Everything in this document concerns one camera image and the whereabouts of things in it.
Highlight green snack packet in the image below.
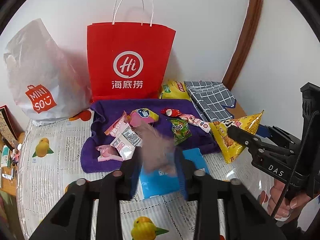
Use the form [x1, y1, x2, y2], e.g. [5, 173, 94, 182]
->
[171, 119, 192, 146]

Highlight pink and yellow snack packet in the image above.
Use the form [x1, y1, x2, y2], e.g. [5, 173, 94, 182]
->
[127, 108, 160, 127]

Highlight clear plastic Miniso bag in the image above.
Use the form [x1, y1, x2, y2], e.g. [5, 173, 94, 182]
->
[3, 18, 93, 127]

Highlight black cable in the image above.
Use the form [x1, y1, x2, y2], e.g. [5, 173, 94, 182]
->
[271, 110, 315, 218]

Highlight pink candy packet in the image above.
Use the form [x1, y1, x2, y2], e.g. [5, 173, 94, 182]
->
[96, 145, 123, 162]

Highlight yellow triangular snack packet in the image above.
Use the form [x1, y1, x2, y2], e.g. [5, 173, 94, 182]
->
[209, 110, 265, 165]

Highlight purple towel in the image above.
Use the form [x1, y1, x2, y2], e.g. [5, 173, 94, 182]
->
[80, 99, 222, 173]

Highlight pale pink snack packet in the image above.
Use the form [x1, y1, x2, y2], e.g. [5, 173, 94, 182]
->
[132, 121, 179, 177]

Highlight blue tissue pack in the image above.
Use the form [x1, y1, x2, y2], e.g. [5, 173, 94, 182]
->
[139, 148, 210, 200]

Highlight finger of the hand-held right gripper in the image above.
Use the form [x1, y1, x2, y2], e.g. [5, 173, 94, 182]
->
[227, 125, 298, 156]
[257, 124, 301, 151]

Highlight white berry print snack packet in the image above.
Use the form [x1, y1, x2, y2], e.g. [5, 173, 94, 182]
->
[179, 114, 212, 132]

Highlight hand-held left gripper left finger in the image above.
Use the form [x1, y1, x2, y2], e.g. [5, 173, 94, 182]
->
[30, 147, 144, 240]

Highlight large yellow snack bag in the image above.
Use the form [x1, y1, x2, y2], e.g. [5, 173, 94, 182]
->
[159, 79, 192, 102]

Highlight silver label snack packet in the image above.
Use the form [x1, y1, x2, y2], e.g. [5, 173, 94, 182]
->
[122, 126, 143, 148]

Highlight white square snack packet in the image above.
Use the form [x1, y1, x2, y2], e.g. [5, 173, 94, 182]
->
[110, 134, 136, 161]

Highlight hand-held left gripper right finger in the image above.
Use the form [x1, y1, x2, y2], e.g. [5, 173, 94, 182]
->
[174, 147, 288, 240]

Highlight small teal box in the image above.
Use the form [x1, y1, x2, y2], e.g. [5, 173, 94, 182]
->
[0, 145, 10, 167]

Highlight red paper bag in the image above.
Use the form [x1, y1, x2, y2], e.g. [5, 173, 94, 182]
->
[87, 0, 176, 103]

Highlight person's right hand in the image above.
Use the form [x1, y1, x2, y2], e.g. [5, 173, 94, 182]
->
[266, 180, 315, 220]

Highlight red white bear candy packet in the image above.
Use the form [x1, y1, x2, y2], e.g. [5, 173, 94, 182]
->
[161, 107, 184, 118]

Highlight panda print snack packet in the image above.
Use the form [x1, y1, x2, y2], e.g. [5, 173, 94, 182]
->
[104, 110, 129, 137]

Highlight brown framed box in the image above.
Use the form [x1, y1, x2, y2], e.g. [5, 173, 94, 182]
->
[0, 106, 20, 147]

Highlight brown wooden door frame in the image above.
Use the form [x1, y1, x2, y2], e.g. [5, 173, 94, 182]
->
[221, 0, 265, 90]

